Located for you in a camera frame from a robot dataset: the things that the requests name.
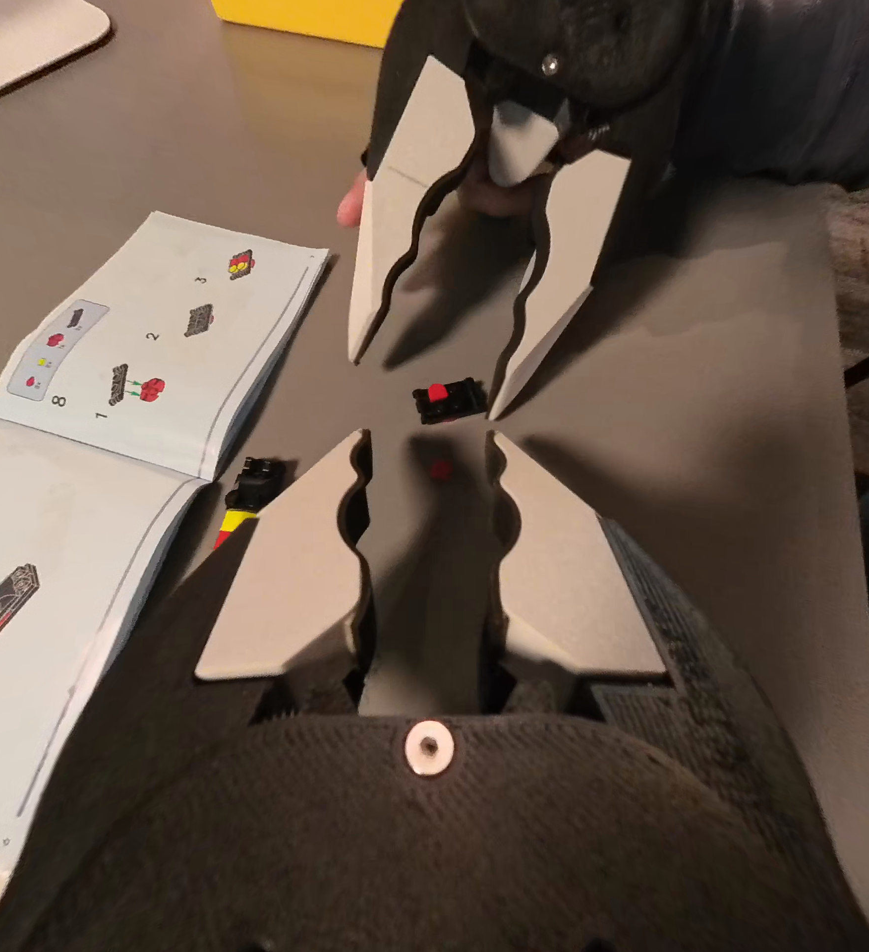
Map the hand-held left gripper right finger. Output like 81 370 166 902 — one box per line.
485 430 667 678

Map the yellow plastic bin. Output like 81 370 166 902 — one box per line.
211 0 406 50

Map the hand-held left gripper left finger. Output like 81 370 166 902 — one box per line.
195 428 374 681

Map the white stand base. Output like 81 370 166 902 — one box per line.
0 0 113 114

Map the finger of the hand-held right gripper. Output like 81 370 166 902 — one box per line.
345 54 493 367
486 152 634 422

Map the open instruction booklet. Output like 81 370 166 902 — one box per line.
0 210 331 879

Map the black yellow red lego car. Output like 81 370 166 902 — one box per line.
213 455 288 551

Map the black lego plate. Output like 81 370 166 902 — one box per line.
412 377 489 426

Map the person's right forearm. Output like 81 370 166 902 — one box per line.
702 0 869 193

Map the person's right hand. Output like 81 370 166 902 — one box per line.
336 166 541 229

